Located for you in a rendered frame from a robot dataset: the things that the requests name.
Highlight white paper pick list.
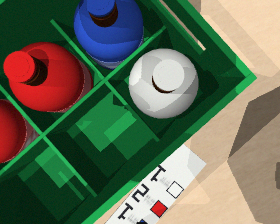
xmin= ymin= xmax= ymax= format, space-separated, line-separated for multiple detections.
xmin=105 ymin=144 xmax=207 ymax=224

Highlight red bottle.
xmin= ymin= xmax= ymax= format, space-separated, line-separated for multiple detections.
xmin=3 ymin=42 xmax=93 ymax=113
xmin=0 ymin=99 xmax=40 ymax=163

